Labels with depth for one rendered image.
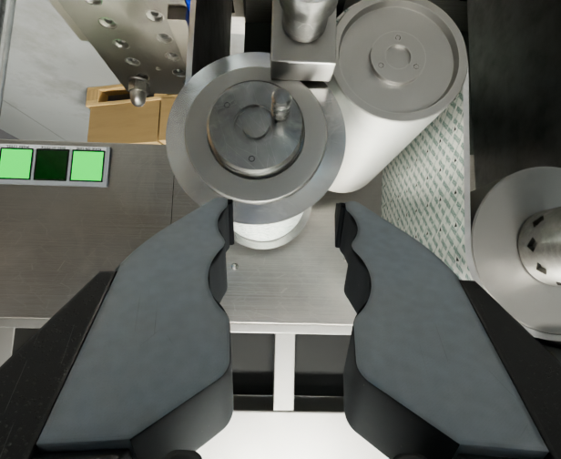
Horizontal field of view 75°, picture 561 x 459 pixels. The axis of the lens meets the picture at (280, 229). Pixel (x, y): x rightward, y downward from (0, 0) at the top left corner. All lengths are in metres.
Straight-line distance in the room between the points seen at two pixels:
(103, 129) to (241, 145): 2.76
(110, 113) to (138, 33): 2.44
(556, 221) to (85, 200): 0.64
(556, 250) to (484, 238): 0.05
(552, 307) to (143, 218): 0.56
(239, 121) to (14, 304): 0.55
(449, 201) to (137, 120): 2.64
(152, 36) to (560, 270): 0.55
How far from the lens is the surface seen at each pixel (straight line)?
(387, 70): 0.35
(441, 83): 0.37
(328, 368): 0.72
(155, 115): 2.82
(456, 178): 0.36
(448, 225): 0.37
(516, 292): 0.36
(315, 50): 0.31
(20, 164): 0.77
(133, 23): 0.60
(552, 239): 0.33
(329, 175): 0.30
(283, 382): 0.65
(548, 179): 0.39
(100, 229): 0.69
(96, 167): 0.70
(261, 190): 0.29
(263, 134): 0.29
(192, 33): 0.37
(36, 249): 0.73
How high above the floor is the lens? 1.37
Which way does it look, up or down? 8 degrees down
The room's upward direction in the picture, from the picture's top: 179 degrees counter-clockwise
